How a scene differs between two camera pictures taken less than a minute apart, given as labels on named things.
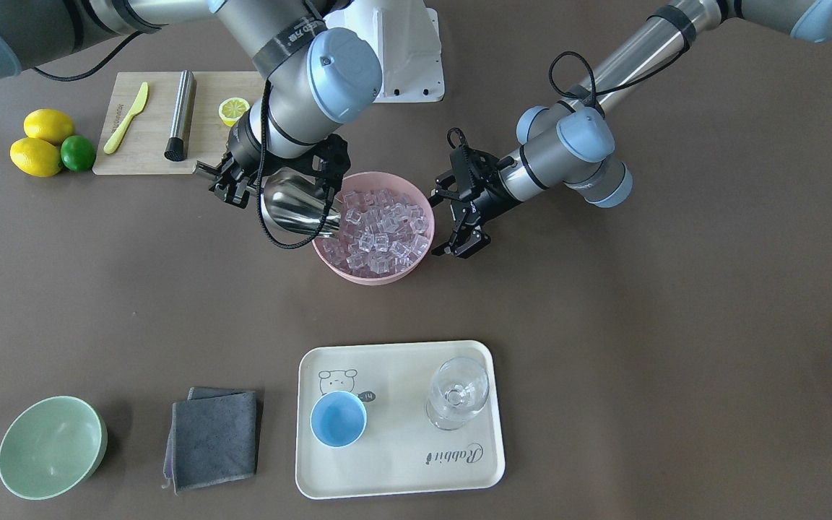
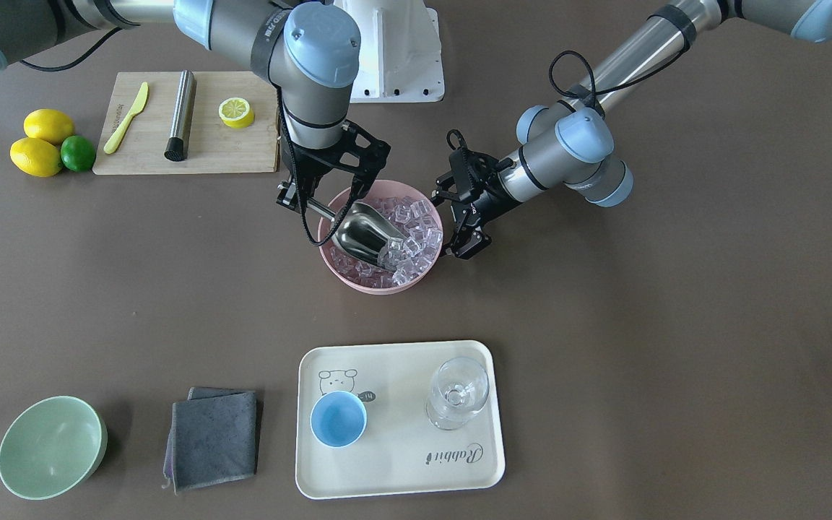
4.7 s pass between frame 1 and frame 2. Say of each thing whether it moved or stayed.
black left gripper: stayed
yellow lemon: stayed
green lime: stayed
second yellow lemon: stayed
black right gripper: moved
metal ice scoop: moved
